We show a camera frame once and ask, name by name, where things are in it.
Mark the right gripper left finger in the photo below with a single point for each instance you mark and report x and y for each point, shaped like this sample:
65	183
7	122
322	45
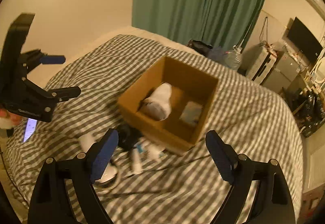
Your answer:
50	201

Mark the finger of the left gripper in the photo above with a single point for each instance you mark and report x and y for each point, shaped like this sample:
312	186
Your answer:
55	95
52	60

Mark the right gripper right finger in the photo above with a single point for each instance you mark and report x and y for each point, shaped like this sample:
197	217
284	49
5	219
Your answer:
272	202

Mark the round blue white container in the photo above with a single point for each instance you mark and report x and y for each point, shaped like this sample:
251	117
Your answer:
110	178

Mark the black round pouch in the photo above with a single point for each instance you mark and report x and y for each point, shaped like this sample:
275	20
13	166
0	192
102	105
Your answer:
128	136

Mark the white cream tube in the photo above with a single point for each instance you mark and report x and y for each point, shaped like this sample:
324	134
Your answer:
136	161

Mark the white sock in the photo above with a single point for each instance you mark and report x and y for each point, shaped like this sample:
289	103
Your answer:
157	106

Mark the white bed sheet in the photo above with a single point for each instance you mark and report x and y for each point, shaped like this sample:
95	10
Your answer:
43	74

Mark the glowing smartphone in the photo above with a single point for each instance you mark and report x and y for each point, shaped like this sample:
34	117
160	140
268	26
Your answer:
29	129

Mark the grey checkered bed duvet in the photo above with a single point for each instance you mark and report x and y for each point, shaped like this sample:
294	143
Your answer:
255	121

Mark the black bag pile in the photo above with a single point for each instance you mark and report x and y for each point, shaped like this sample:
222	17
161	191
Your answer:
307	107

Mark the white plush toy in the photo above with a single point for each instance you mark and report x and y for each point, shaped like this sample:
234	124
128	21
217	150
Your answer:
153	152

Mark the brown cardboard box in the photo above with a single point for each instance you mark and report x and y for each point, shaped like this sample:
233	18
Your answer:
188	84

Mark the grey mini fridge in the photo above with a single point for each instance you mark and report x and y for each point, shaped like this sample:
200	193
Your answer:
283	72

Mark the white oval vanity mirror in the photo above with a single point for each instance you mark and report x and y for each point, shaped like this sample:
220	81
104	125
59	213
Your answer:
318	73

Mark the white suitcase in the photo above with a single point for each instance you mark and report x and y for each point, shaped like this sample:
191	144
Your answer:
264	60

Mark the clear large water jug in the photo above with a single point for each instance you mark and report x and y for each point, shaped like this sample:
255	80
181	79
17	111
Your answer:
234	58

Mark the dark bag on floor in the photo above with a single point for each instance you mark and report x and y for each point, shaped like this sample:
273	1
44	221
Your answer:
200	47

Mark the blue plastic bag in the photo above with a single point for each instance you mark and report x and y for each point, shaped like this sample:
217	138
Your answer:
217	54

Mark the black wall television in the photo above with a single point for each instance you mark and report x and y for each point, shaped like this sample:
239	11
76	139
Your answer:
304	40

